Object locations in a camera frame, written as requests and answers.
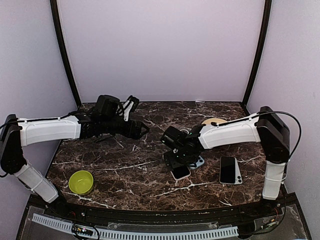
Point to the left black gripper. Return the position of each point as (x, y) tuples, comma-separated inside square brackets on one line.
[(136, 134)]

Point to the light blue phone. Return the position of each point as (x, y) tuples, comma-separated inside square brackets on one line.
[(238, 176)]

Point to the clear phone case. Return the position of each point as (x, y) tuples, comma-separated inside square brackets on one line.
[(183, 128)]

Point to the blue phone case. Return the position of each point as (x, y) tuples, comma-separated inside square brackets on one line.
[(198, 163)]

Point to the right black frame post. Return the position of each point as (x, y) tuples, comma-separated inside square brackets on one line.
[(258, 53)]

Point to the black screen phone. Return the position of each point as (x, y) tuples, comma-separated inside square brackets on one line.
[(227, 174)]

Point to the black front rail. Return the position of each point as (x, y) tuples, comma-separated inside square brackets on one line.
[(233, 215)]

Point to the white cable duct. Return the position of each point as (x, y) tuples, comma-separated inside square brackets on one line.
[(119, 231)]

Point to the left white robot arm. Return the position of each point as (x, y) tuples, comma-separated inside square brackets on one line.
[(107, 116)]

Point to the green bowl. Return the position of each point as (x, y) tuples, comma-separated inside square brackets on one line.
[(81, 182)]

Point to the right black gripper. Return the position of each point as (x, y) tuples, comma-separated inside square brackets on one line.
[(171, 163)]

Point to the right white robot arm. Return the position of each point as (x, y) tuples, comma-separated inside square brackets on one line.
[(264, 127)]

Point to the black frame post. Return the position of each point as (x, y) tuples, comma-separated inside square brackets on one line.
[(63, 51), (258, 53)]

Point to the left black frame post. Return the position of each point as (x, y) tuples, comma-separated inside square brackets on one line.
[(63, 51)]

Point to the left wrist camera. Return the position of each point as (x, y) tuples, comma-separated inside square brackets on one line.
[(124, 109)]

